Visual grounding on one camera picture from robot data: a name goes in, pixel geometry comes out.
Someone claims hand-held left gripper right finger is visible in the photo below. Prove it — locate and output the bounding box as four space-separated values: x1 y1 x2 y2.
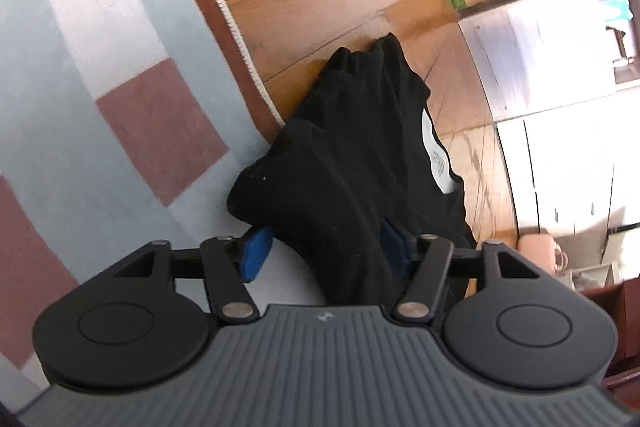
380 218 544 324

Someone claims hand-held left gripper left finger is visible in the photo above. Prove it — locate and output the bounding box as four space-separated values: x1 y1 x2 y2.
114 226 275 324

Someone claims black long-sleeve shirt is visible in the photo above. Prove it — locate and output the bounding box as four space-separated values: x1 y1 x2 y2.
226 33 477 308

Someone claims pink mug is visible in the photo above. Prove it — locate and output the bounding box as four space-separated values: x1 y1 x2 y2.
516 231 570 277

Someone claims white cabinet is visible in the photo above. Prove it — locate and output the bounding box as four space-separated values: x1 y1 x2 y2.
492 94 640 240

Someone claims blue red white checkered rug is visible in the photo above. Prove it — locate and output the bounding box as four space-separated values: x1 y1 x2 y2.
0 0 321 408

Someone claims dark red furniture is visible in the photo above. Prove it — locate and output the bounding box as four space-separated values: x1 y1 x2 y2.
597 276 640 400

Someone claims teal cloth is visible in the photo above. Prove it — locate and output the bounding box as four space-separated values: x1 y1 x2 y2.
597 0 633 28

